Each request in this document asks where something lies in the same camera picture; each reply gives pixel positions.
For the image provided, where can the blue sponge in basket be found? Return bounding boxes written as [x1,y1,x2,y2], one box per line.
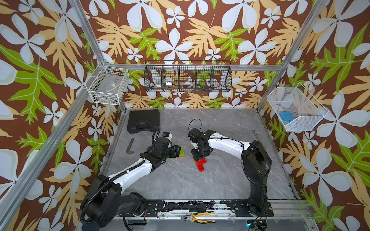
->
[279,112,295,122]

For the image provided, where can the aluminium frame post right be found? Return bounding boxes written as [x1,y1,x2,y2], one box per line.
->
[256,0,330,112]

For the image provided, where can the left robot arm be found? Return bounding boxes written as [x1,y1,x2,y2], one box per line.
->
[80,132,181,228]

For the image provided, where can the white wire basket left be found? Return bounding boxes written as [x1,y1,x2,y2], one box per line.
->
[86,62,130,105]

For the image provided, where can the yellow black pliers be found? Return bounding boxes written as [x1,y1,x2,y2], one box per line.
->
[181,211,216,224]

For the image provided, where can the aluminium frame post left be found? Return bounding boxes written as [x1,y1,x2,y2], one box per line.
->
[69,1,127,113]

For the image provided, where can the aluminium frame post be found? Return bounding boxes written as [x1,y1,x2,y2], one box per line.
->
[256,0,330,112]
[69,1,127,113]

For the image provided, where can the white wire basket right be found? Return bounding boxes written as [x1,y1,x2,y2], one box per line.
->
[267,84,329,132]

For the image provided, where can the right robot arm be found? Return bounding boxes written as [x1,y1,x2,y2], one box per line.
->
[188,128,272,216]

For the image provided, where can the black wire basket centre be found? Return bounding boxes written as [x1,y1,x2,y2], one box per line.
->
[144,60,232,92]

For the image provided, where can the long red lego brick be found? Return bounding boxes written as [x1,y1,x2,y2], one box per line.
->
[195,160,205,172]

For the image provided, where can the lime green lego brick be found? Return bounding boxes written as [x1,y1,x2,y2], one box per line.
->
[179,147,185,158]

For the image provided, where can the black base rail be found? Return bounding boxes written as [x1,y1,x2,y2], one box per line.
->
[125,199,274,218]

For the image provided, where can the white wire basket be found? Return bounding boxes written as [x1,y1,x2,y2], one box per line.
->
[267,84,329,132]
[86,62,130,105]

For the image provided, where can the grey allen key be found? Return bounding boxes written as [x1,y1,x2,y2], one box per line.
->
[126,138,135,154]

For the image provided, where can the black plastic tool case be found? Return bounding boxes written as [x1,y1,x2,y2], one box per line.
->
[127,109,160,134]

